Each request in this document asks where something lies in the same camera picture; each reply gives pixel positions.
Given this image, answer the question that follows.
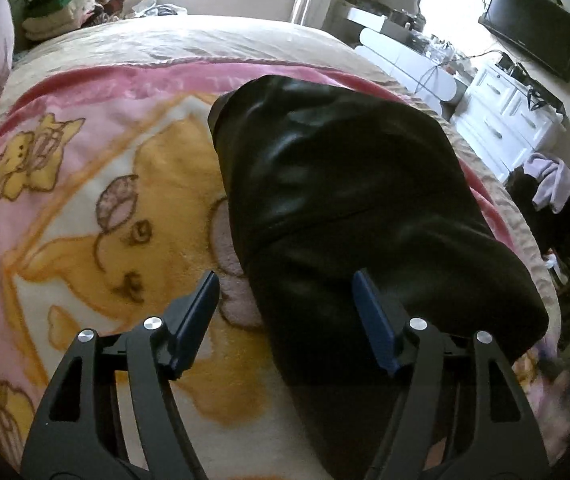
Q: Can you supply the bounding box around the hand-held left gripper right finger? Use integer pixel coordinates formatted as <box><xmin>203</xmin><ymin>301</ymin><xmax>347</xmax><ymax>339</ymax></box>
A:
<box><xmin>352</xmin><ymin>268</ymin><xmax>550</xmax><ymax>480</ymax></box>

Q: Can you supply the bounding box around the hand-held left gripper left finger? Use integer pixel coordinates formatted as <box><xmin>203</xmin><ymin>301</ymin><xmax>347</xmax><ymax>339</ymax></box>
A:
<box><xmin>20</xmin><ymin>270</ymin><xmax>221</xmax><ymax>480</ymax></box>

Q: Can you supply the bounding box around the black leather jacket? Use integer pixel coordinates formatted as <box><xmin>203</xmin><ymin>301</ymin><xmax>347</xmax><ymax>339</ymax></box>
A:
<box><xmin>207</xmin><ymin>75</ymin><xmax>550</xmax><ymax>480</ymax></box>

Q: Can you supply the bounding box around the dark clothes heap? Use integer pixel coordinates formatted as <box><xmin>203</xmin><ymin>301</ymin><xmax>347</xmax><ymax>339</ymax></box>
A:
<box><xmin>505</xmin><ymin>165</ymin><xmax>570</xmax><ymax>261</ymax></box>

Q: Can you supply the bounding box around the pile of folded clothes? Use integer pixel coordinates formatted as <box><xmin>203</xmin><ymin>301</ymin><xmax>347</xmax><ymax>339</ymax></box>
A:
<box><xmin>5</xmin><ymin>0</ymin><xmax>133</xmax><ymax>41</ymax></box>

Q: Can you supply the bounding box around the pink printed blanket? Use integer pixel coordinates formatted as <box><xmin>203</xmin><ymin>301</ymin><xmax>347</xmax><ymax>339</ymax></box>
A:
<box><xmin>0</xmin><ymin>57</ymin><xmax>570</xmax><ymax>480</ymax></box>

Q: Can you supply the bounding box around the light purple cloth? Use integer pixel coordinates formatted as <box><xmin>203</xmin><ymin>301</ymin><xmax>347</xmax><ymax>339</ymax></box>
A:
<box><xmin>522</xmin><ymin>152</ymin><xmax>570</xmax><ymax>213</ymax></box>

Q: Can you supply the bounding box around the white dresser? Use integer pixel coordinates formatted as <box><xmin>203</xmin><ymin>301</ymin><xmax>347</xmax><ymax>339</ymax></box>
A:
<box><xmin>450</xmin><ymin>55</ymin><xmax>566</xmax><ymax>183</ymax></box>

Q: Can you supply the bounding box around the white vanity table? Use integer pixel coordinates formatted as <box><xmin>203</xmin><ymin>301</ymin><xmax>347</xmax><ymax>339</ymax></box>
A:
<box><xmin>335</xmin><ymin>0</ymin><xmax>468</xmax><ymax>121</ymax></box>

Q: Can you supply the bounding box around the bed with beige sheet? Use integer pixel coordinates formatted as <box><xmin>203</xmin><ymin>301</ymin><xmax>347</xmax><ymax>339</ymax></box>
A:
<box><xmin>8</xmin><ymin>15</ymin><xmax>560</xmax><ymax>311</ymax></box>

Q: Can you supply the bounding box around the dark cloth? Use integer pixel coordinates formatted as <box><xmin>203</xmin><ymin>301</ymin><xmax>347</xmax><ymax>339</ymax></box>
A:
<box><xmin>132</xmin><ymin>2</ymin><xmax>189</xmax><ymax>19</ymax></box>

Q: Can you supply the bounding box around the black television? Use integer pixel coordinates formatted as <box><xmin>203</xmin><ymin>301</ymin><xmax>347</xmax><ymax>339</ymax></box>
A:
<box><xmin>478</xmin><ymin>0</ymin><xmax>570</xmax><ymax>83</ymax></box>

